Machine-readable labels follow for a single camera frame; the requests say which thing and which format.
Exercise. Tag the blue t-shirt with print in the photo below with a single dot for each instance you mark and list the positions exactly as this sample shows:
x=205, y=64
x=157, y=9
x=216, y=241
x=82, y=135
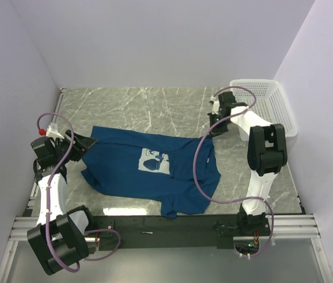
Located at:
x=176, y=171

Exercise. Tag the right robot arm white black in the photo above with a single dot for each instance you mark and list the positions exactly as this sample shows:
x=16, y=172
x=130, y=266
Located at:
x=266, y=154

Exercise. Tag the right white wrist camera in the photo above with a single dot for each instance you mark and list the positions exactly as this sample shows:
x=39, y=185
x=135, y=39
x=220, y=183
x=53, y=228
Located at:
x=215, y=105

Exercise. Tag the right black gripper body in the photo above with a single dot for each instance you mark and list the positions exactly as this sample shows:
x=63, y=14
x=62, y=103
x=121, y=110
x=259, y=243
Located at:
x=220, y=128

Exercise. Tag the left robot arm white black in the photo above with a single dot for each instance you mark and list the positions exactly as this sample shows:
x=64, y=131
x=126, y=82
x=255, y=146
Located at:
x=58, y=237

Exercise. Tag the white perforated plastic basket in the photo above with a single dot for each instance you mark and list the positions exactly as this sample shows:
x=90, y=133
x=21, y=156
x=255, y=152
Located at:
x=271, y=102

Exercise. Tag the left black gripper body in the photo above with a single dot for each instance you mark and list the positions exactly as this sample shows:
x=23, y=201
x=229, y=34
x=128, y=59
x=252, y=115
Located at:
x=62, y=147

